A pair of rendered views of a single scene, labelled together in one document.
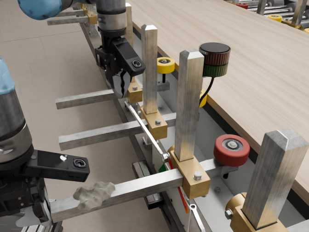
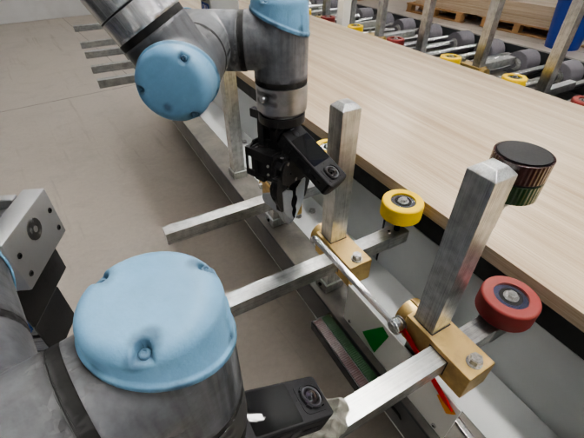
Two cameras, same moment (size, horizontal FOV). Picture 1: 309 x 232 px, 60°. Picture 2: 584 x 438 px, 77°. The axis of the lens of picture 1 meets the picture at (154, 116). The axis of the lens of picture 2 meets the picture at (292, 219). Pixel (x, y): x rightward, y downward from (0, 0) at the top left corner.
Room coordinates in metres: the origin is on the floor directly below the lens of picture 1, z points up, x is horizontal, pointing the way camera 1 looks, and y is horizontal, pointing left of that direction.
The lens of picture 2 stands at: (0.20, 0.19, 1.33)
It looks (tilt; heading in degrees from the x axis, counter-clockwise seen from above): 39 degrees down; 350
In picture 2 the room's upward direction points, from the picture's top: straight up
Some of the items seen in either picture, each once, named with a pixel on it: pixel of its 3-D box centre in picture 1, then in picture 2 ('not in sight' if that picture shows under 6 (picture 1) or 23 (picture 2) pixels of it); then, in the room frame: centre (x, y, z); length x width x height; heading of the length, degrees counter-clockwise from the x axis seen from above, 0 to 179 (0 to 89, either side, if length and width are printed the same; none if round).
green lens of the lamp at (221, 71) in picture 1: (212, 65); (511, 182); (0.49, -0.11, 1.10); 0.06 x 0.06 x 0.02
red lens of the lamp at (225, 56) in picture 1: (214, 53); (520, 162); (0.49, -0.11, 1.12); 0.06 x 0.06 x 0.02
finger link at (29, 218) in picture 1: (32, 219); not in sight; (0.31, 0.23, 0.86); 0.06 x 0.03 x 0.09; 110
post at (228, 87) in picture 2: not in sight; (230, 105); (1.19, 0.19, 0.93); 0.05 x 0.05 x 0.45; 20
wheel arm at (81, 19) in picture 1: (81, 20); (154, 75); (1.83, 0.48, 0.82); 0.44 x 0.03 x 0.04; 110
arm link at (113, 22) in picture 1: (111, 20); (280, 97); (0.72, 0.11, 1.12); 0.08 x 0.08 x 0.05
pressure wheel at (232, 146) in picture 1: (228, 160); (498, 317); (0.47, -0.18, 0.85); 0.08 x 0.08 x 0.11
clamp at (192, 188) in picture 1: (187, 168); (440, 341); (0.46, -0.08, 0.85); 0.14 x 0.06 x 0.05; 20
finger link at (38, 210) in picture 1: (38, 203); not in sight; (0.31, 0.21, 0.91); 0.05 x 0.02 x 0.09; 20
